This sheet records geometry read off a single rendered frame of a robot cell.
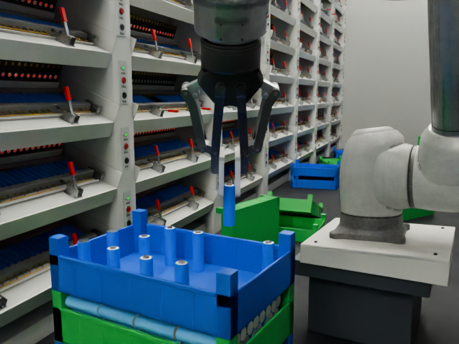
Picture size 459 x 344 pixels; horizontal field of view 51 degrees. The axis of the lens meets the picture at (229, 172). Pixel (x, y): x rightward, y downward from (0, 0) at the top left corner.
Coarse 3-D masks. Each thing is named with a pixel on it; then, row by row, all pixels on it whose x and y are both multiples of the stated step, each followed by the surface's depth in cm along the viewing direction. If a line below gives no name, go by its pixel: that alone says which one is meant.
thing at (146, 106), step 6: (144, 102) 160; (150, 102) 163; (156, 102) 166; (162, 102) 170; (168, 102) 174; (174, 102) 178; (180, 102) 182; (138, 108) 154; (144, 108) 158; (150, 108) 161; (162, 108) 168; (168, 108) 171; (174, 108) 175
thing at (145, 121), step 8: (136, 88) 174; (144, 88) 179; (152, 88) 184; (160, 88) 189; (168, 88) 196; (200, 96) 200; (136, 104) 142; (208, 104) 199; (136, 112) 143; (144, 112) 158; (168, 112) 170; (184, 112) 180; (208, 112) 197; (136, 120) 145; (144, 120) 150; (152, 120) 154; (160, 120) 159; (168, 120) 164; (176, 120) 170; (184, 120) 177; (208, 120) 198; (136, 128) 147; (144, 128) 152; (152, 128) 157; (160, 128) 162; (168, 128) 167
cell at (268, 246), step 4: (268, 240) 70; (264, 244) 69; (268, 244) 69; (272, 244) 69; (264, 248) 69; (268, 248) 69; (272, 248) 69; (264, 252) 70; (268, 252) 69; (272, 252) 69; (264, 256) 70; (268, 256) 69; (272, 256) 70; (264, 260) 70; (268, 260) 70; (272, 260) 70; (264, 264) 70; (268, 264) 70; (264, 268) 70
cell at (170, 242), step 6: (168, 228) 77; (174, 228) 77; (168, 234) 77; (174, 234) 77; (168, 240) 77; (174, 240) 78; (168, 246) 77; (174, 246) 78; (168, 252) 77; (174, 252) 78; (168, 258) 78; (174, 258) 78; (168, 264) 78
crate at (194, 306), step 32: (64, 256) 68; (96, 256) 77; (128, 256) 83; (160, 256) 83; (192, 256) 81; (224, 256) 77; (256, 256) 74; (288, 256) 69; (64, 288) 68; (96, 288) 65; (128, 288) 62; (160, 288) 59; (192, 288) 57; (224, 288) 54; (256, 288) 60; (160, 320) 60; (192, 320) 57; (224, 320) 55
